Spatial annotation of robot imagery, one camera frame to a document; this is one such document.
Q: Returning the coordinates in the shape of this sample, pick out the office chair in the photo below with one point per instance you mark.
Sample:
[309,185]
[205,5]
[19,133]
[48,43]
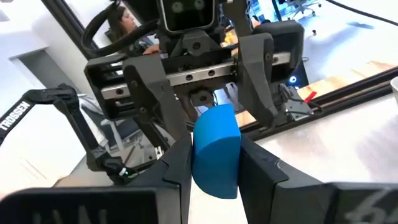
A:
[303,6]

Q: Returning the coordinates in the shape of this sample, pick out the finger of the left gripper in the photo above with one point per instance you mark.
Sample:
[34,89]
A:
[149,84]
[256,77]

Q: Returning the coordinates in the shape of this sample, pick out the black computer tower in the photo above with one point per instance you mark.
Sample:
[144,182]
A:
[300,74]

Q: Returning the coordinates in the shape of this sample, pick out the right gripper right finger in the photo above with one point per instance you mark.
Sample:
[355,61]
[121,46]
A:
[264,193]

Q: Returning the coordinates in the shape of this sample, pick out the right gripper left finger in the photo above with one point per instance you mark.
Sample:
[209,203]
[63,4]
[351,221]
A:
[174,186]

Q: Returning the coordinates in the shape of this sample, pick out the blue half-cylinder block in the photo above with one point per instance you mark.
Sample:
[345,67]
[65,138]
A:
[216,155]

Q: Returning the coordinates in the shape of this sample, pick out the person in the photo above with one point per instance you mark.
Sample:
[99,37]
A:
[124,21]

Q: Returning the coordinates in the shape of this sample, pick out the black aluminium table frame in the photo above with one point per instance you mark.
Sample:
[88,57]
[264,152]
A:
[342,101]

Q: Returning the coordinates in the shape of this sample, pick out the black frame strut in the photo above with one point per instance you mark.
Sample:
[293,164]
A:
[14,119]

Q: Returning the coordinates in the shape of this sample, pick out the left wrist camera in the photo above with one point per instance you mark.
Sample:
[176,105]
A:
[186,15]

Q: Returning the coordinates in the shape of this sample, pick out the person's forearm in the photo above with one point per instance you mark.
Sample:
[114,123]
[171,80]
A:
[152,49]

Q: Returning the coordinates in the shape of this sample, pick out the black frame post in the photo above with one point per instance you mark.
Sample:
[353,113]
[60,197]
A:
[73,28]

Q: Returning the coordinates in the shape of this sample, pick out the grey metal bracket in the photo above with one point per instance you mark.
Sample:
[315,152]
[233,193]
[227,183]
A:
[295,107]

